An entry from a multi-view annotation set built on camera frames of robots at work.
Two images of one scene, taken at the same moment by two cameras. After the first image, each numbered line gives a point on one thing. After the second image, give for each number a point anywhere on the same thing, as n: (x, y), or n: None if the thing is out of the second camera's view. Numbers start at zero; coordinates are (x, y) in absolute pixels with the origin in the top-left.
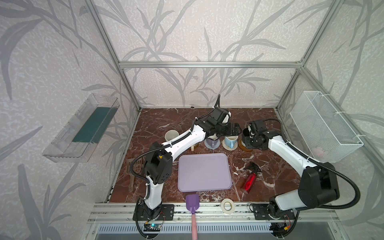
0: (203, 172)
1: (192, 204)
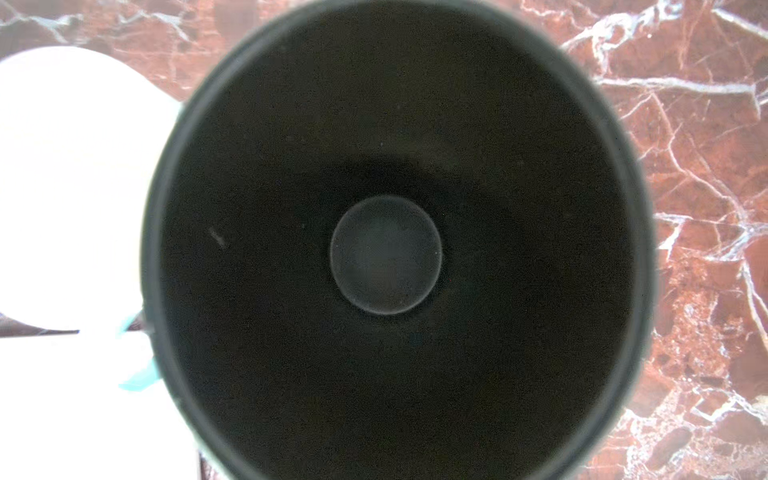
0: (65, 416)
1: None
